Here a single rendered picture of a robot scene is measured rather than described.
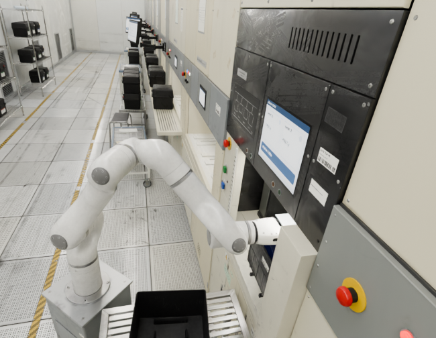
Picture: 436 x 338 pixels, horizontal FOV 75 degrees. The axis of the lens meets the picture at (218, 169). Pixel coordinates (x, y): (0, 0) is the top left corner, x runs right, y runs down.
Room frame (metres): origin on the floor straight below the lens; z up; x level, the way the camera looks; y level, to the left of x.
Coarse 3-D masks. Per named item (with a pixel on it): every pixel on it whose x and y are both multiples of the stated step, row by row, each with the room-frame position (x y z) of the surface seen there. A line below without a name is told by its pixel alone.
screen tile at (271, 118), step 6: (270, 114) 0.94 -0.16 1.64; (270, 120) 0.94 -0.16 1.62; (276, 120) 0.90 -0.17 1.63; (282, 120) 0.86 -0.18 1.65; (264, 126) 0.97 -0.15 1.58; (276, 126) 0.89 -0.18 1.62; (264, 132) 0.97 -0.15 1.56; (270, 132) 0.92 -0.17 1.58; (276, 132) 0.88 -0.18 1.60; (264, 138) 0.96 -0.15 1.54; (270, 138) 0.91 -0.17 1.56; (276, 138) 0.87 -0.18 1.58; (270, 144) 0.91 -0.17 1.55; (276, 144) 0.87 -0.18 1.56; (276, 150) 0.86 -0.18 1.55
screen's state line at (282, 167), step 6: (264, 144) 0.95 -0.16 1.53; (264, 150) 0.94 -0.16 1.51; (270, 150) 0.90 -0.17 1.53; (270, 156) 0.89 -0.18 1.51; (276, 156) 0.85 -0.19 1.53; (276, 162) 0.84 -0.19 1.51; (282, 162) 0.81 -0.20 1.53; (282, 168) 0.80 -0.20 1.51; (288, 168) 0.77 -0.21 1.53; (288, 174) 0.76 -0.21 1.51
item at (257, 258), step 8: (280, 216) 0.88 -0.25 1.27; (288, 216) 0.88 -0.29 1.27; (288, 224) 0.83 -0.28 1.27; (256, 248) 0.85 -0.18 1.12; (264, 248) 0.80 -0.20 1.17; (248, 256) 0.91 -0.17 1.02; (256, 256) 0.84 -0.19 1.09; (264, 256) 0.79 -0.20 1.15; (256, 264) 0.83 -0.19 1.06; (264, 264) 0.77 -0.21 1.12; (256, 272) 0.82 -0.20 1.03; (264, 272) 0.76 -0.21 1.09; (256, 280) 0.80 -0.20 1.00; (264, 280) 0.75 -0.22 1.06; (264, 288) 0.74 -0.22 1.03
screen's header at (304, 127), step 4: (268, 100) 0.98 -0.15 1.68; (268, 104) 0.97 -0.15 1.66; (272, 104) 0.94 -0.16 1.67; (276, 108) 0.91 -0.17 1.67; (280, 108) 0.89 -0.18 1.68; (280, 112) 0.88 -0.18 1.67; (284, 112) 0.86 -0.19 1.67; (284, 116) 0.85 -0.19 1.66; (288, 116) 0.83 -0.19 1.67; (292, 116) 0.81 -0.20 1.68; (292, 120) 0.80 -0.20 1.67; (296, 120) 0.78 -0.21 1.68; (296, 124) 0.78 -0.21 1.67; (300, 124) 0.76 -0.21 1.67; (304, 124) 0.75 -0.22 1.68; (304, 128) 0.74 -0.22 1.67; (308, 128) 0.72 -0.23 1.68; (308, 132) 0.72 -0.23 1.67
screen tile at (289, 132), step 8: (288, 128) 0.82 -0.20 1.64; (288, 136) 0.81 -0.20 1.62; (296, 136) 0.77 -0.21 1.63; (304, 136) 0.73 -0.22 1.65; (280, 144) 0.84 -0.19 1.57; (296, 144) 0.76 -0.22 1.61; (280, 152) 0.83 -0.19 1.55; (288, 152) 0.79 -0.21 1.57; (296, 152) 0.75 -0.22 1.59; (288, 160) 0.78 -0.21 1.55; (296, 160) 0.74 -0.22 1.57; (296, 168) 0.73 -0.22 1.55
